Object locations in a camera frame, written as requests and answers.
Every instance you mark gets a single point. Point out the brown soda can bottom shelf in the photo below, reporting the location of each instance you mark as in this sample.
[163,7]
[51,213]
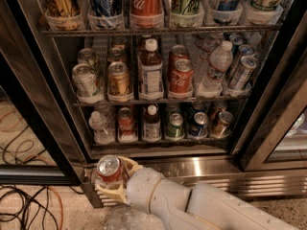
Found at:
[221,125]

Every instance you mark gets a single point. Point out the middle wire shelf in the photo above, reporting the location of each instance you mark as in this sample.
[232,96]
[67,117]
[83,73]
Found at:
[162,101]

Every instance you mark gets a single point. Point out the wire shelf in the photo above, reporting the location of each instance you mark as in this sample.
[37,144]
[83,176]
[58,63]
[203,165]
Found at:
[162,101]
[165,31]

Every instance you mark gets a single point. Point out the stainless steel fridge grille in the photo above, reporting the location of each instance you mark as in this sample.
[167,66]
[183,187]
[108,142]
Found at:
[274,176]

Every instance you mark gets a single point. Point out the green soda can bottom shelf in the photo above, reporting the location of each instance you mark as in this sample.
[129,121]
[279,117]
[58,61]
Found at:
[174,130]

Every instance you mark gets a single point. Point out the red coke can top shelf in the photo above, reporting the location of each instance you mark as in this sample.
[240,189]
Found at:
[146,14]

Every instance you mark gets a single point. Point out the glass fridge door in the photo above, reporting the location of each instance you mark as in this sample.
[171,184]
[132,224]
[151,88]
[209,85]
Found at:
[277,101]
[35,74]

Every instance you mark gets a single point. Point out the right glass fridge door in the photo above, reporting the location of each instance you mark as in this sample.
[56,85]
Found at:
[277,101]

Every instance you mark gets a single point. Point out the white green can middle rear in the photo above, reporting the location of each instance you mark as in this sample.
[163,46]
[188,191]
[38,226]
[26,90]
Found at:
[88,56]

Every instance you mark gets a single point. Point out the red coke can middle rear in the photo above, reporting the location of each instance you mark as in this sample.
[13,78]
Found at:
[177,52]

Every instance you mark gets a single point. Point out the gold can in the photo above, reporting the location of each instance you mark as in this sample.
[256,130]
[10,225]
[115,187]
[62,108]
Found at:
[117,54]
[119,87]

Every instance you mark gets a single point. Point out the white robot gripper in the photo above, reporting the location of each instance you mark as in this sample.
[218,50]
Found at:
[139,187]

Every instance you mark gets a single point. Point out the red coke can rear bottom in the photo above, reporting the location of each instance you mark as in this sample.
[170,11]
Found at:
[125,121]

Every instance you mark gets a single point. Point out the blue soda can bottom shelf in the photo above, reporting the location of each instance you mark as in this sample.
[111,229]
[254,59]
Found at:
[198,125]

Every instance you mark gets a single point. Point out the white green can middle front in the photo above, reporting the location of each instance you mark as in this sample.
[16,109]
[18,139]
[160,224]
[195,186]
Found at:
[88,89]

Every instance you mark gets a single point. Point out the brown tea bottle middle shelf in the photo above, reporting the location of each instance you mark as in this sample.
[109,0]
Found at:
[150,72]

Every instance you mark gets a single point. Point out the silver slim can middle front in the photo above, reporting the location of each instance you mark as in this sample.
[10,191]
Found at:
[244,69]

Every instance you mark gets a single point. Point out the clear water bottle middle shelf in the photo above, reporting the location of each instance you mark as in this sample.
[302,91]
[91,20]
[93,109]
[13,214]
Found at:
[219,62]

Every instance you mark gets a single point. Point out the clear plastic bag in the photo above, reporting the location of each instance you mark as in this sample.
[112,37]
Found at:
[127,218]

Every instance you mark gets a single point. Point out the brown tea bottle bottom shelf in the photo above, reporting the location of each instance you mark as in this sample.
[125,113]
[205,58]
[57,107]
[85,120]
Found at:
[151,124]

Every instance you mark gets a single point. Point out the blue white can top shelf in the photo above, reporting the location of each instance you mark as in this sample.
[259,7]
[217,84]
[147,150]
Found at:
[106,14]

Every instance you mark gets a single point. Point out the red coke can middle front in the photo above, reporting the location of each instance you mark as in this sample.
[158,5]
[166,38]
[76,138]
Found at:
[181,77]

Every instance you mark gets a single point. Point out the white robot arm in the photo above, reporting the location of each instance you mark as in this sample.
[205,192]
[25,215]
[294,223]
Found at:
[203,207]

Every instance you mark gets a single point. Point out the gold can middle front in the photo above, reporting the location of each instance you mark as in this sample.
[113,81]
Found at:
[119,87]

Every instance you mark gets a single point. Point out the red bull can top shelf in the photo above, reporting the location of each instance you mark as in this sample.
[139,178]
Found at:
[222,9]

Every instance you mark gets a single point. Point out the clear water bottle shelf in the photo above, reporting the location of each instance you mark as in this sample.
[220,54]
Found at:
[103,133]
[219,62]

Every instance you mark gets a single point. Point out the left glass fridge door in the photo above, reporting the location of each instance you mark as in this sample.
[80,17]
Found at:
[35,74]

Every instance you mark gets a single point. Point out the brown tea bottle shelf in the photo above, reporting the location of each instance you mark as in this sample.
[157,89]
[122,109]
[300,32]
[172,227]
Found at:
[150,72]
[151,124]

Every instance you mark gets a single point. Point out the red coke can front bottom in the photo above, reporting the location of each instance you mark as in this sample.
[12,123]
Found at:
[109,169]

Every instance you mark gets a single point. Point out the silver slim can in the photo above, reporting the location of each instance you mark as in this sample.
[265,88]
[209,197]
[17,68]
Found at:
[244,69]
[243,50]

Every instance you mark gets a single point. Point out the clear water bottle bottom shelf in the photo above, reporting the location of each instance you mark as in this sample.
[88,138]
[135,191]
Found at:
[103,133]

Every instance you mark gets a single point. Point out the yellow can top shelf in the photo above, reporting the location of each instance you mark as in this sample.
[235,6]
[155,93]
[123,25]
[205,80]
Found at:
[64,15]

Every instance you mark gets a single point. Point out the top wire shelf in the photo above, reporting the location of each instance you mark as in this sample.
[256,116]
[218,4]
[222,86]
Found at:
[165,31]

